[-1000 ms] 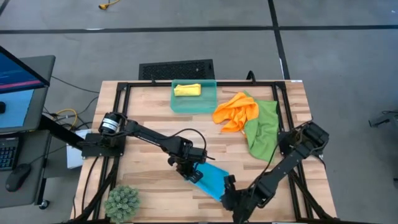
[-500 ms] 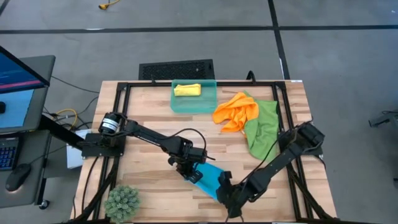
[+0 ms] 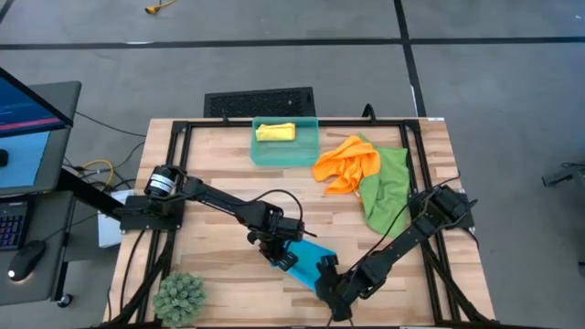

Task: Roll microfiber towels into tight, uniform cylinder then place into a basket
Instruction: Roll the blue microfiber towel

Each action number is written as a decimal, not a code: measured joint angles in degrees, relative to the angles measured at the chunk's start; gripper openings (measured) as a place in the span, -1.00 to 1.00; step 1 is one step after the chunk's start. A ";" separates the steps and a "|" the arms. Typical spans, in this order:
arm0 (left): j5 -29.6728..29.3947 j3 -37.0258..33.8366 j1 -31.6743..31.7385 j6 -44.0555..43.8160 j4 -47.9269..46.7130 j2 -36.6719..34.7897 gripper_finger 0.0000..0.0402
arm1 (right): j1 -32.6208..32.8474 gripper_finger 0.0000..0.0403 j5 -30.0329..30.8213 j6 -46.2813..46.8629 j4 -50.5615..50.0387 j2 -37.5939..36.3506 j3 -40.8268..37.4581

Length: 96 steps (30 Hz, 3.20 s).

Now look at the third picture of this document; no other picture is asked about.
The blue microfiber towel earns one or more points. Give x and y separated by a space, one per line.
311 260

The black computer mouse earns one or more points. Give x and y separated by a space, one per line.
26 259

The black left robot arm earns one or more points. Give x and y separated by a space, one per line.
215 198

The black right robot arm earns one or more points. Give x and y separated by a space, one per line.
411 237

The white box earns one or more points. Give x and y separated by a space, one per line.
107 230

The desk computer monitor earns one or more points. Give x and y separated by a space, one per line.
27 151

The green artificial plant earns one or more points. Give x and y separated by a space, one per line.
179 299

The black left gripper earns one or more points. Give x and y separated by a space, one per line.
276 244

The yellow microfiber towel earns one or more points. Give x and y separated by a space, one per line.
275 132

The black diagonal support beam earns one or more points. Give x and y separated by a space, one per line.
87 192

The green microfiber towel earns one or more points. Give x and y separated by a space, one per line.
388 192

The black desk caster wheel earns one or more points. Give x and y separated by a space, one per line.
65 300

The orange microfiber towel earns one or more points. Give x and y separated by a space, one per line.
347 164

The black backlit keyboard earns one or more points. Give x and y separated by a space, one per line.
11 226

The grey computer desk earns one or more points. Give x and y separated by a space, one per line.
50 269

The black metal table frame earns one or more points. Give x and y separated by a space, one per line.
411 151

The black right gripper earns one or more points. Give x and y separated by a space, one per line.
340 294

